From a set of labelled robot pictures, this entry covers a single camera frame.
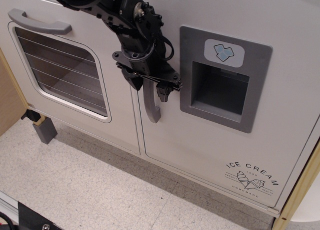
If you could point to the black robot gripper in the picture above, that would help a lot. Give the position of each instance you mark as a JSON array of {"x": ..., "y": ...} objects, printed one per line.
[{"x": 151, "y": 68}]

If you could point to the grey fridge door handle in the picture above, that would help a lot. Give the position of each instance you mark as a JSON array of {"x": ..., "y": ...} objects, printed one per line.
[{"x": 153, "y": 111}]

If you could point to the white toy fridge door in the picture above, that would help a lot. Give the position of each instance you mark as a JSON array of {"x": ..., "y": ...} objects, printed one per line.
[{"x": 258, "y": 168}]

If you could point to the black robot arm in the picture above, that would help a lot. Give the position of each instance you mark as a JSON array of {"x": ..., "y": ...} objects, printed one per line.
[{"x": 143, "y": 46}]

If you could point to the grey ice dispenser panel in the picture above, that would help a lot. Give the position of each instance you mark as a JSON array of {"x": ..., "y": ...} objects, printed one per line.
[{"x": 222, "y": 77}]

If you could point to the white toy oven door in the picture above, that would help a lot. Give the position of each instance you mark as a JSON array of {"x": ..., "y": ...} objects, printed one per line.
[{"x": 71, "y": 78}]

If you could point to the grey kitchen leg foot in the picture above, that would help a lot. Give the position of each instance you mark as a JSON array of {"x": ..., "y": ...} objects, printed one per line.
[{"x": 46, "y": 130}]

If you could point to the light wooden left panel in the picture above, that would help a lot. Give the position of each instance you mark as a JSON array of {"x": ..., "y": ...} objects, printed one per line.
[{"x": 12, "y": 104}]

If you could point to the grey oven door handle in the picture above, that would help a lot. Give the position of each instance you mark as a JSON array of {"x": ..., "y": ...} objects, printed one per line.
[{"x": 20, "y": 17}]

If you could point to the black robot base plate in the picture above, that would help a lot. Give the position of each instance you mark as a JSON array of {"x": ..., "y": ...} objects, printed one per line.
[{"x": 28, "y": 219}]

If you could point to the light wooden side post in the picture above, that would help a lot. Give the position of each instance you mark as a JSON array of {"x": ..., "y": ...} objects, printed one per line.
[{"x": 302, "y": 186}]

